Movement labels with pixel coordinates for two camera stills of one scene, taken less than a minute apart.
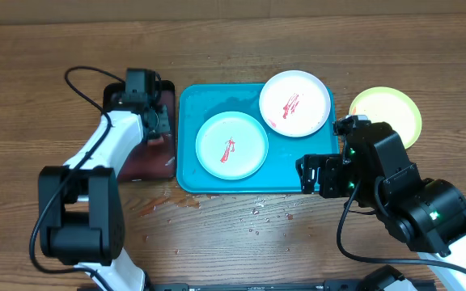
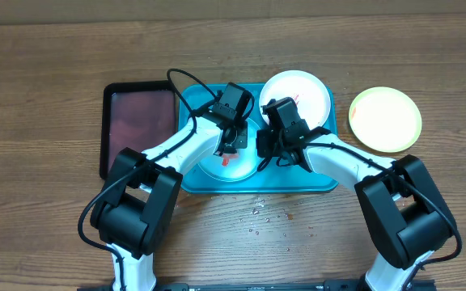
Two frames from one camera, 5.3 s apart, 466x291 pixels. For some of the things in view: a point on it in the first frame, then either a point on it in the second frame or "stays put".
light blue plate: (231, 145) stays put
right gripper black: (330, 170) to (269, 142)
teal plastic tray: (278, 173) stays put
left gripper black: (163, 124) to (242, 142)
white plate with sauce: (294, 103) stays put
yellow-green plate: (392, 106) stays put
